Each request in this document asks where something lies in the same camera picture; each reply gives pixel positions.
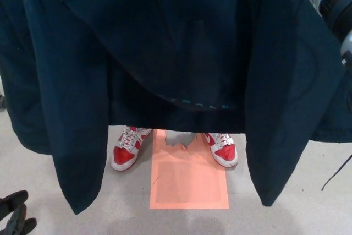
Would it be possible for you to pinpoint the robot left black three-fingered hand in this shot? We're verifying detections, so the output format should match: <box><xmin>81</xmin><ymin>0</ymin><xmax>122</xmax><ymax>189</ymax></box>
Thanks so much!
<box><xmin>0</xmin><ymin>189</ymin><xmax>38</xmax><ymax>235</ymax></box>

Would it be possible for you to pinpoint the dark navy long coat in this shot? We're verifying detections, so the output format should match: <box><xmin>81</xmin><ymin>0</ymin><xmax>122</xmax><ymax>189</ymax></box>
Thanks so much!
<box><xmin>0</xmin><ymin>0</ymin><xmax>352</xmax><ymax>215</ymax></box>

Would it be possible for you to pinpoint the person right red white sneaker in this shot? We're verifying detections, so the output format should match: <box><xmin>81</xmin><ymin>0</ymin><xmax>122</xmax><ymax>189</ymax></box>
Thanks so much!
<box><xmin>111</xmin><ymin>125</ymin><xmax>153</xmax><ymax>172</ymax></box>

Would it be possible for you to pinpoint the person red white sneaker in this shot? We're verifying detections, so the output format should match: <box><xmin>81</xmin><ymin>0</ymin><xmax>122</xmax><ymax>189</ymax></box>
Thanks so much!
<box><xmin>202</xmin><ymin>132</ymin><xmax>238</xmax><ymax>168</ymax></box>
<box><xmin>111</xmin><ymin>125</ymin><xmax>153</xmax><ymax>172</ymax></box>

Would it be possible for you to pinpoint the person left red white sneaker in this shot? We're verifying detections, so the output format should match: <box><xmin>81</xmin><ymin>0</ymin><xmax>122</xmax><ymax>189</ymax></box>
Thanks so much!
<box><xmin>202</xmin><ymin>132</ymin><xmax>238</xmax><ymax>168</ymax></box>

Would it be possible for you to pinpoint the pink rectangular floor marker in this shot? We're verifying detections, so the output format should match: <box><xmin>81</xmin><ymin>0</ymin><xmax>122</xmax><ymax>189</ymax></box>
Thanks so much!
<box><xmin>148</xmin><ymin>129</ymin><xmax>230</xmax><ymax>210</ymax></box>

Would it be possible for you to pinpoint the thin black cable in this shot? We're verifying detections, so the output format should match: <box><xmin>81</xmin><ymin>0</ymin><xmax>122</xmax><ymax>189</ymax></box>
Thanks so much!
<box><xmin>321</xmin><ymin>154</ymin><xmax>352</xmax><ymax>192</ymax></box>

